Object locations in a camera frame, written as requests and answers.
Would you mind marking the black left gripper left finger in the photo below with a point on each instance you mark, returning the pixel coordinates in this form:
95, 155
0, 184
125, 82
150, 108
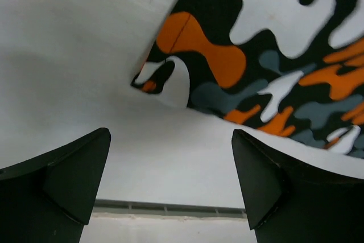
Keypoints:
50, 198

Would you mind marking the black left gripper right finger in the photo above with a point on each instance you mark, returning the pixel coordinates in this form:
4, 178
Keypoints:
287, 200

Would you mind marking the camouflage orange black shorts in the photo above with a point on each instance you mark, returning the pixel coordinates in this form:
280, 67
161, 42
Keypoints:
291, 68

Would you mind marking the aluminium frame rail front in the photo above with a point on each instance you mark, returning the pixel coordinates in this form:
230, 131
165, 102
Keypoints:
161, 209

